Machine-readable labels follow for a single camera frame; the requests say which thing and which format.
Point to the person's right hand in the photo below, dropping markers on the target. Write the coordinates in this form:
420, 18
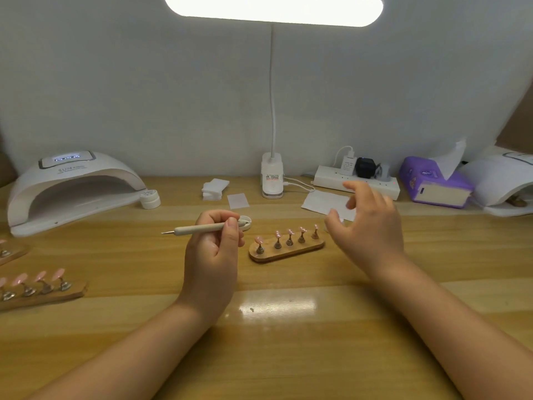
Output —
371, 233

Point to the person's left hand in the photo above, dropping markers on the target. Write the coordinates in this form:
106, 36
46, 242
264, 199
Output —
210, 266

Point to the stack of white cotton pads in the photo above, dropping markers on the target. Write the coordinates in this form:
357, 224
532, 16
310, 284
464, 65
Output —
215, 189

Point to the wooden stands with pink nails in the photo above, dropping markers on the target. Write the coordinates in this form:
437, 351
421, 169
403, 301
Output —
37, 287

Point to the white power strip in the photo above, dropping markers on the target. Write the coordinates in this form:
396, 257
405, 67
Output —
333, 179

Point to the white desk lamp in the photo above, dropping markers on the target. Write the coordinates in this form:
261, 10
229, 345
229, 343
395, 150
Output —
272, 10

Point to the person's left forearm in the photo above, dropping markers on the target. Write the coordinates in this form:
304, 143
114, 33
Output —
116, 362

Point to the white paper sheet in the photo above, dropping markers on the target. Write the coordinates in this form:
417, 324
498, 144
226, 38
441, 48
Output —
321, 202

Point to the wooden nail holder strip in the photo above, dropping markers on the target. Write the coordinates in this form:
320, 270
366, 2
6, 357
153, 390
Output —
287, 250

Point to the black plug adapter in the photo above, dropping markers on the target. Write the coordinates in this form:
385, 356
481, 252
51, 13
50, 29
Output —
365, 167

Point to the white nail lamp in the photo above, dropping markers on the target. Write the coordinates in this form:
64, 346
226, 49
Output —
502, 180
71, 183

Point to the white jar lid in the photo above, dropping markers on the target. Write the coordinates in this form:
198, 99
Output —
245, 220

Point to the grey dotting pen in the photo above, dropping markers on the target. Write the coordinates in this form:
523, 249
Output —
196, 229

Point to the person's right forearm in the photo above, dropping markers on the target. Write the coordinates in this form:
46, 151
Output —
470, 337

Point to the small closed white jar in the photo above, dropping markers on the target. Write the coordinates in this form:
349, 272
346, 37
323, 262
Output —
150, 199

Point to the purple tissue box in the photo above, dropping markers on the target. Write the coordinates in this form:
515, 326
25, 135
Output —
421, 183

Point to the brown wooden board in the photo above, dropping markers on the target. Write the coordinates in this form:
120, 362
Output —
516, 116

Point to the small white paper square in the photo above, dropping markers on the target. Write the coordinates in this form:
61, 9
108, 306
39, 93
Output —
238, 200

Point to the white tissue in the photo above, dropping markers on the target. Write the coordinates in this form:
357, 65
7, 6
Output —
450, 158

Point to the white charger plug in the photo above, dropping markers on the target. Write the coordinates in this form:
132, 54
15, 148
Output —
347, 164

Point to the grey plug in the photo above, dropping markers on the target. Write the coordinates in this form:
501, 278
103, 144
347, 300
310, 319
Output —
383, 171

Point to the brown cardboard box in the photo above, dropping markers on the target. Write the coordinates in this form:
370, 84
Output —
7, 166

